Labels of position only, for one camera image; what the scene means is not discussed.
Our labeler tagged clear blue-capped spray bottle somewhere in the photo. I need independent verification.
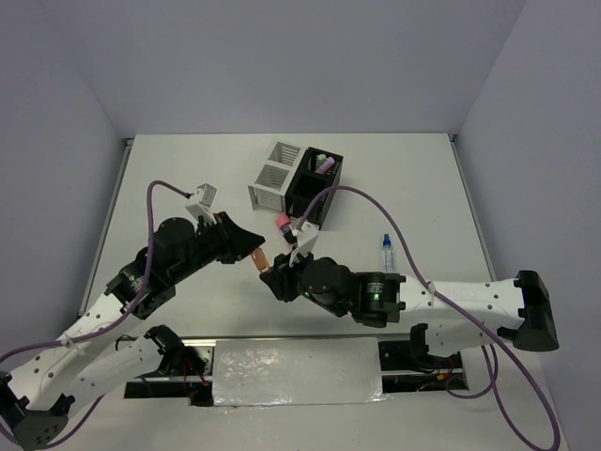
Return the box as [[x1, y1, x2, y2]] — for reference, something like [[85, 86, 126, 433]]
[[381, 233, 395, 273]]

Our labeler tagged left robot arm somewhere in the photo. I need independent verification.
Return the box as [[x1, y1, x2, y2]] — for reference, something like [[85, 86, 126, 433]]
[[1, 212, 265, 450]]

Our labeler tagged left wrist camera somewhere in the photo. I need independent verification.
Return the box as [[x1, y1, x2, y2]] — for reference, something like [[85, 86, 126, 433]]
[[185, 183, 217, 224]]

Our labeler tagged green highlighter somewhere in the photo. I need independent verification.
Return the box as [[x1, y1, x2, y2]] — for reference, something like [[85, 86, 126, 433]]
[[316, 153, 327, 167]]

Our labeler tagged purple highlighter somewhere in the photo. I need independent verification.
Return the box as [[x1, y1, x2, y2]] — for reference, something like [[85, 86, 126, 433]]
[[316, 157, 335, 174]]

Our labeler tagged pink-capped marker tube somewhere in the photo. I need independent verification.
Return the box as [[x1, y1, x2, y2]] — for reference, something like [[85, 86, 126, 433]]
[[275, 213, 297, 247]]

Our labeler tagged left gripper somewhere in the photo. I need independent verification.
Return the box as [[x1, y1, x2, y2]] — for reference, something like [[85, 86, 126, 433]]
[[169, 209, 264, 282]]

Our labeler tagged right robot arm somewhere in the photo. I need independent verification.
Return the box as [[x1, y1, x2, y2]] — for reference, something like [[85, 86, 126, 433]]
[[259, 255, 560, 367]]

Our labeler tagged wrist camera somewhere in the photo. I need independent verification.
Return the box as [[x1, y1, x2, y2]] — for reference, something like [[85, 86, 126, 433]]
[[185, 183, 217, 224], [288, 222, 319, 267]]

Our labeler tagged white slatted pen holder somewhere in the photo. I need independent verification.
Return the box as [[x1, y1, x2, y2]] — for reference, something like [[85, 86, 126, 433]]
[[248, 140, 305, 213]]

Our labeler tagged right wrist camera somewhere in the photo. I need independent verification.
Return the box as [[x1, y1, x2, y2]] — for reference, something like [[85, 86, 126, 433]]
[[288, 222, 319, 267]]

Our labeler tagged orange highlighter cap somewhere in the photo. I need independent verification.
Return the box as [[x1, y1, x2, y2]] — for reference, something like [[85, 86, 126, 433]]
[[251, 248, 270, 273]]

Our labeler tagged black slatted pen holder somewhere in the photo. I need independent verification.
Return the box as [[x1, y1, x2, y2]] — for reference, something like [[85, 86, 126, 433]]
[[285, 147, 344, 219]]

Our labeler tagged silver foil sheet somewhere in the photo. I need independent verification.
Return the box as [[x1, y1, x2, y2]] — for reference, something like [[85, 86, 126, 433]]
[[212, 337, 386, 407]]

